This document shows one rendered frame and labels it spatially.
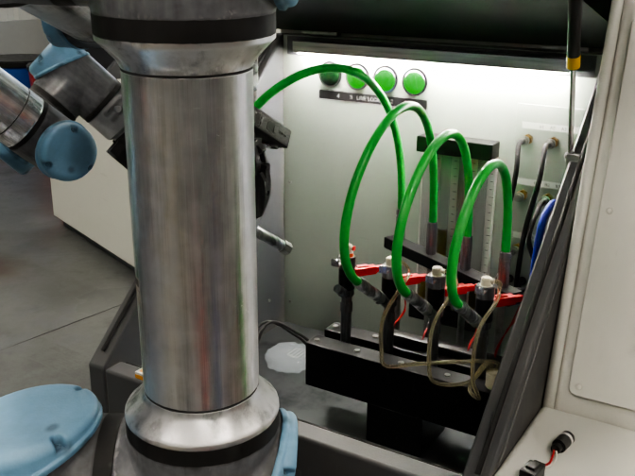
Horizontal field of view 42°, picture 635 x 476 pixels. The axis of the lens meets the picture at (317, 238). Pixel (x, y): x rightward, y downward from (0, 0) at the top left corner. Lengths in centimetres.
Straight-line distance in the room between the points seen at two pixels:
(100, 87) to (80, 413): 66
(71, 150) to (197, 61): 59
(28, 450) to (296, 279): 123
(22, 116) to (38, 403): 47
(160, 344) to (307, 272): 121
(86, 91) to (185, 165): 71
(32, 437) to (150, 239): 18
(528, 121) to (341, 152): 39
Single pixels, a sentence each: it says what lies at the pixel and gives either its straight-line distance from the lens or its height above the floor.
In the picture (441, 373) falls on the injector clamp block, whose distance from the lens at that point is 134.
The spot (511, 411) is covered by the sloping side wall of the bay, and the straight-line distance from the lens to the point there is 115.
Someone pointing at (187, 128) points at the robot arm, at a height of 150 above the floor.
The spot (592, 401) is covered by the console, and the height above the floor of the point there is 100.
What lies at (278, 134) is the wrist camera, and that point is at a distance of 110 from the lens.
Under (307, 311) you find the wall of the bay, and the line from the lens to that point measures 182.
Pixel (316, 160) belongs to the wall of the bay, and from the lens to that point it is 170.
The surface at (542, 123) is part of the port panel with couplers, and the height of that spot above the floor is 133.
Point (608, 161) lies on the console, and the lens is 123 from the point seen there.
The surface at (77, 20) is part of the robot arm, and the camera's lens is 78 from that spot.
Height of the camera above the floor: 160
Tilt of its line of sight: 19 degrees down
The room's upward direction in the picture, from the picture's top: straight up
